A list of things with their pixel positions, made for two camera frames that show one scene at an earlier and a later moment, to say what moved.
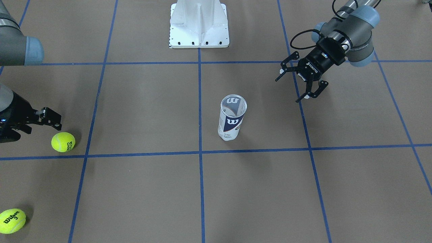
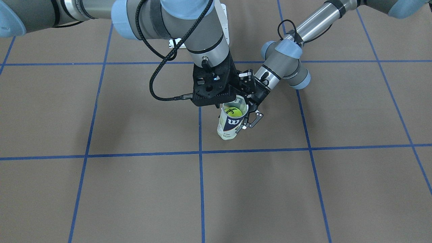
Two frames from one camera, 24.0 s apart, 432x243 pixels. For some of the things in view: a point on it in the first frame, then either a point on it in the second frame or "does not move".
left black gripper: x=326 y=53 to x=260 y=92
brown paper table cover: x=163 y=144 does not move
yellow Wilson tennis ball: x=11 y=220 to x=233 y=111
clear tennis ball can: x=232 y=109 does not move
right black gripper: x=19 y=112 to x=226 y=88
